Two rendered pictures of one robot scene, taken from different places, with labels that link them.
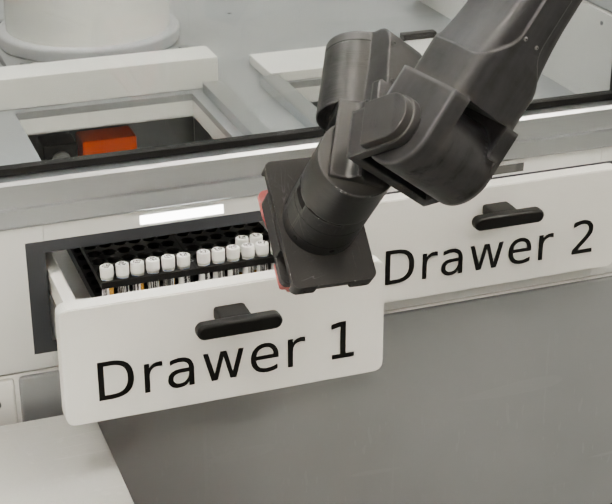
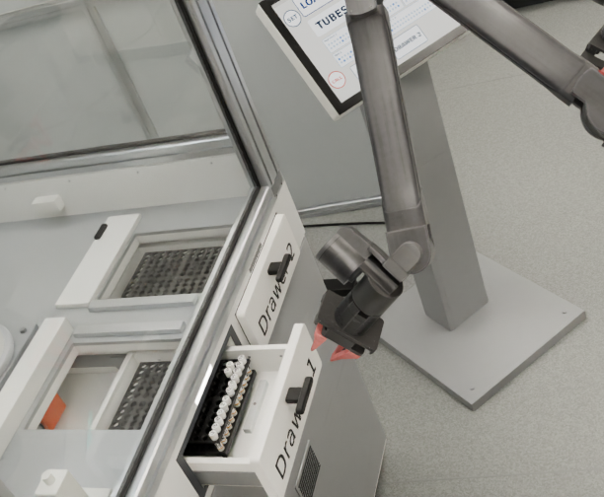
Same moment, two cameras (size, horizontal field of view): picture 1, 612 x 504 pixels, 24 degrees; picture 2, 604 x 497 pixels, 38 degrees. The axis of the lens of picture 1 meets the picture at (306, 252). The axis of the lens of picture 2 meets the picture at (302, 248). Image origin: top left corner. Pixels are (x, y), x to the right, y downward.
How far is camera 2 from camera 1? 0.86 m
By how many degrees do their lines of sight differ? 38
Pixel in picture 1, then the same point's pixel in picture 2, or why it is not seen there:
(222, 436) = not seen: hidden behind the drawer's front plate
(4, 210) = (162, 455)
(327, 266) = (372, 332)
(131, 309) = (270, 431)
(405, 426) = not seen: hidden behind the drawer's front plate
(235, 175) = (205, 348)
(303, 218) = (367, 321)
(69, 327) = (264, 462)
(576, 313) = (298, 282)
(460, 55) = (411, 212)
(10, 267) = (178, 476)
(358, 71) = (350, 250)
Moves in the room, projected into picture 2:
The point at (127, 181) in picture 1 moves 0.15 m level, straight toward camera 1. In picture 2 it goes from (186, 391) to (263, 407)
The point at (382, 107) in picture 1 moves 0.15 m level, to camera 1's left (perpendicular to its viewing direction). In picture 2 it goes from (403, 253) to (346, 329)
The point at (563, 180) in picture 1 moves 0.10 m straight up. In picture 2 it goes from (276, 236) to (260, 196)
